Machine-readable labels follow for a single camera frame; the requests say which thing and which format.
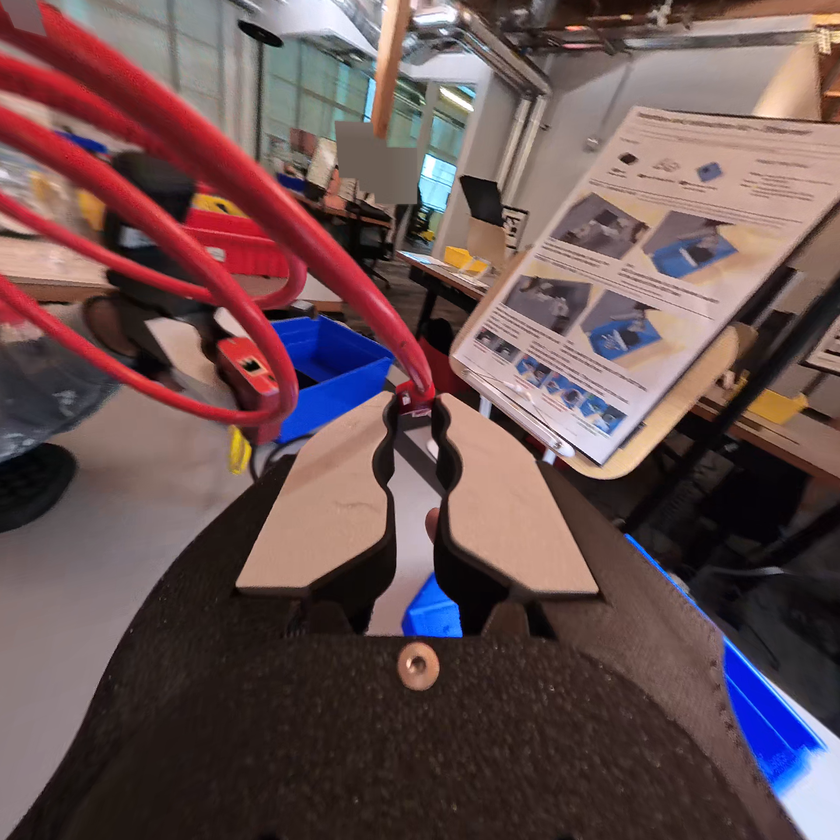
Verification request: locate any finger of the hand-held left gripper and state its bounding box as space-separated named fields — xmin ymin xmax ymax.
xmin=141 ymin=315 xmax=221 ymax=382

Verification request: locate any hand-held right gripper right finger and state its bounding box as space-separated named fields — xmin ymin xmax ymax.
xmin=430 ymin=392 xmax=601 ymax=614

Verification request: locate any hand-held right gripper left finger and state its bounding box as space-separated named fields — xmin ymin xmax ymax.
xmin=235 ymin=390 xmax=400 ymax=611

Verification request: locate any red ethernet cable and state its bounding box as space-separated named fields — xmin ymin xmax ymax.
xmin=0 ymin=0 xmax=437 ymax=427

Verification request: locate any red ethernet splitter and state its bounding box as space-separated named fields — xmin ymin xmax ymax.
xmin=217 ymin=338 xmax=283 ymax=447

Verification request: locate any blue plastic bin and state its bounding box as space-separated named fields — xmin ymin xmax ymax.
xmin=402 ymin=535 xmax=829 ymax=795
xmin=269 ymin=316 xmax=395 ymax=444

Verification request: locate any person's left hand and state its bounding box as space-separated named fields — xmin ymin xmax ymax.
xmin=82 ymin=295 xmax=142 ymax=358

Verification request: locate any yellow plastic crate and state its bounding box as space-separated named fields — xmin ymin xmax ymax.
xmin=190 ymin=192 xmax=250 ymax=219

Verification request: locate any red plastic crate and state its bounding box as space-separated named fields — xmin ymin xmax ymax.
xmin=182 ymin=209 xmax=294 ymax=281

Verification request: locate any wooden table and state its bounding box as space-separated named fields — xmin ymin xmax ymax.
xmin=0 ymin=235 xmax=347 ymax=315
xmin=691 ymin=392 xmax=840 ymax=490
xmin=395 ymin=249 xmax=503 ymax=342

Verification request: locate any black floor lamp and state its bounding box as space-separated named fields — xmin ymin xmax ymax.
xmin=236 ymin=18 xmax=286 ymax=139

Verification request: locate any yellow plastic bin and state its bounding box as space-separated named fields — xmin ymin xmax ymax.
xmin=743 ymin=386 xmax=810 ymax=425
xmin=444 ymin=245 xmax=493 ymax=277

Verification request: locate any cardboard box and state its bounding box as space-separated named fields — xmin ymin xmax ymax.
xmin=458 ymin=175 xmax=521 ymax=265

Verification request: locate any wooden post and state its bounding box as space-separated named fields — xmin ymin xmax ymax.
xmin=369 ymin=0 xmax=413 ymax=140

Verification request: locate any metal air duct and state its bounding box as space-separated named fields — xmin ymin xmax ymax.
xmin=407 ymin=0 xmax=552 ymax=99

